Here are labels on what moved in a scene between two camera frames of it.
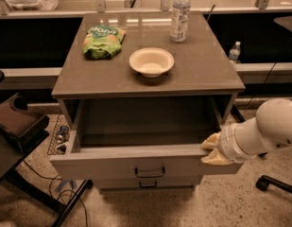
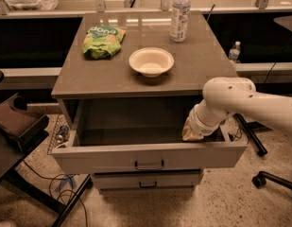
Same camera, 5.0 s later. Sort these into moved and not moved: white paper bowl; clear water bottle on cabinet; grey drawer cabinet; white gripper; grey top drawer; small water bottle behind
Moved: white gripper; grey top drawer
Not moved: grey drawer cabinet; small water bottle behind; clear water bottle on cabinet; white paper bowl
